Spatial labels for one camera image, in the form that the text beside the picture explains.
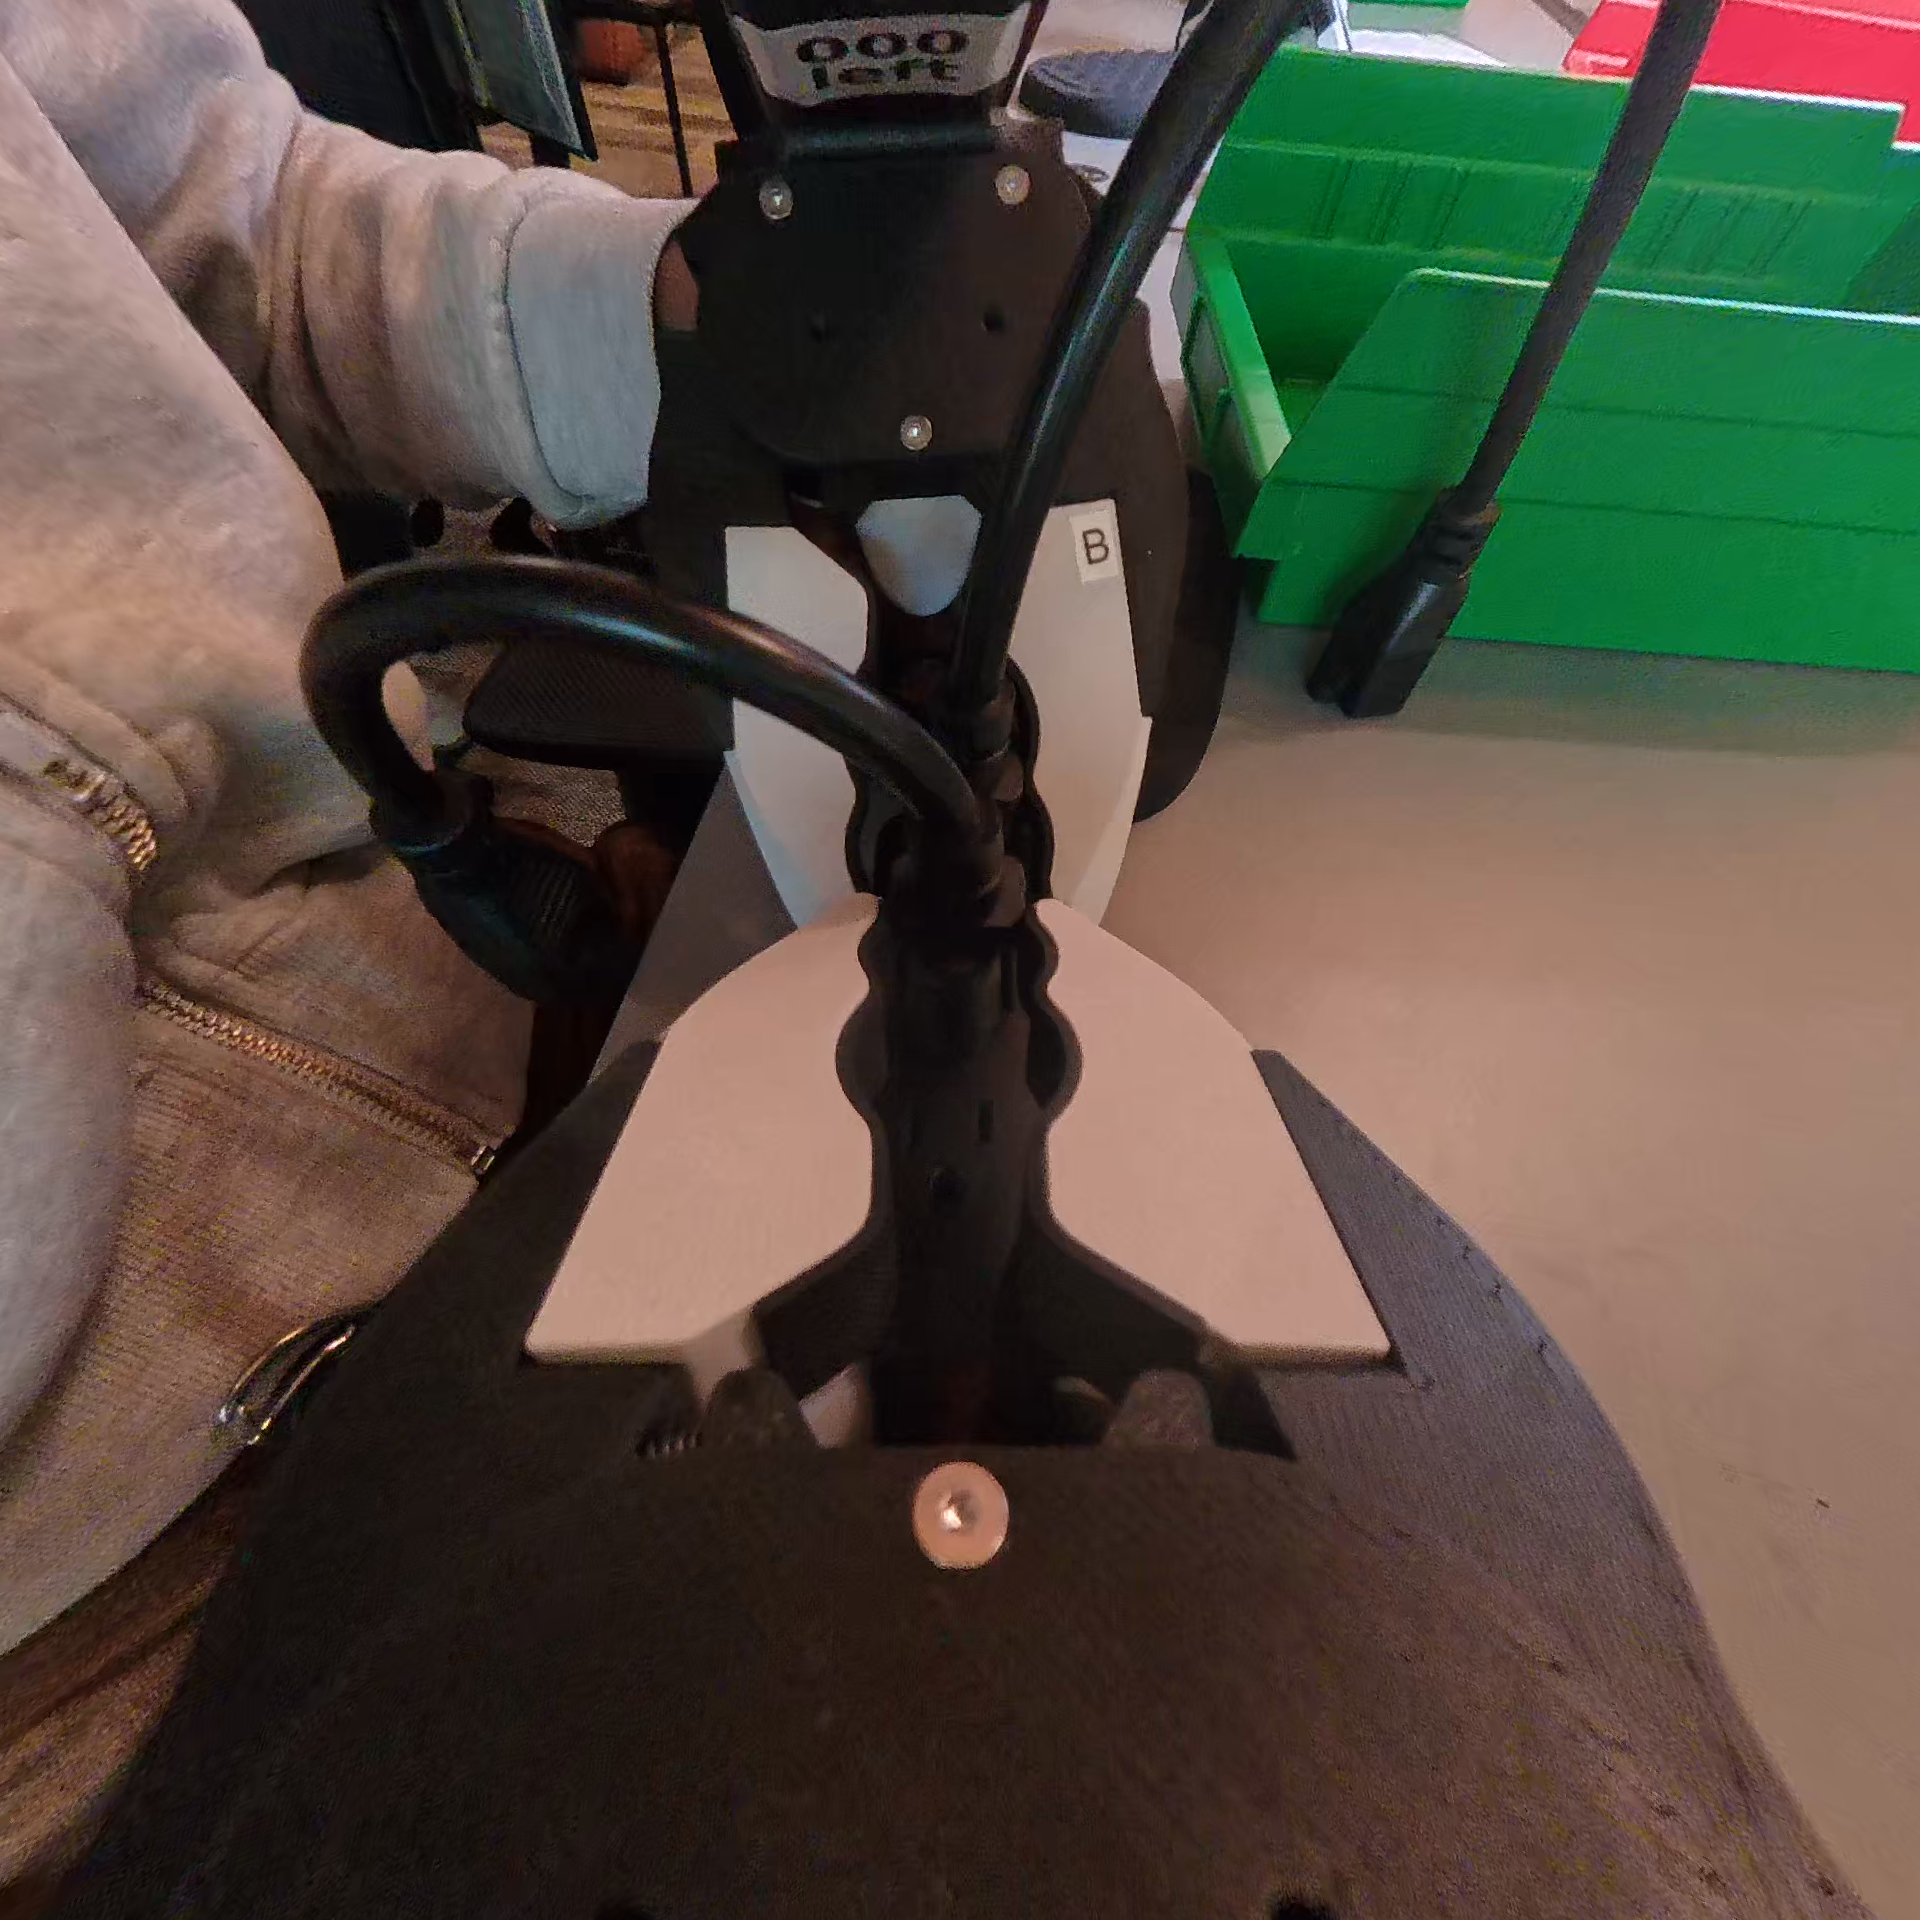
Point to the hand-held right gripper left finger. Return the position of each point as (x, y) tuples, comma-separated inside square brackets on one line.
[(704, 1171)]

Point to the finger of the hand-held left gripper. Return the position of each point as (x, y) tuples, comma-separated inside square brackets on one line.
[(1095, 675), (789, 579)]

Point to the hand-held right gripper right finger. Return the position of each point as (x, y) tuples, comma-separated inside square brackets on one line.
[(1200, 1184)]

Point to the person's left forearm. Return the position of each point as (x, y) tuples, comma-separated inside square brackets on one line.
[(374, 271)]

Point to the person's left hand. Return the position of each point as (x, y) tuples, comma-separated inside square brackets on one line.
[(680, 285)]

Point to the black mesh chair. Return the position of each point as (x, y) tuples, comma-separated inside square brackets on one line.
[(601, 698)]

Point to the metal framed panel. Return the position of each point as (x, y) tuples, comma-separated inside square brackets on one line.
[(524, 75)]

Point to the person's torso in grey hoodie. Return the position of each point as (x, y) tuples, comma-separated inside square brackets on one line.
[(181, 1050)]

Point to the green plastic bin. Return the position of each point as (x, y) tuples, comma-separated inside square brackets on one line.
[(1501, 181), (1651, 495)]

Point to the red plastic bin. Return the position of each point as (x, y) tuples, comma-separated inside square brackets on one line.
[(1800, 60)]

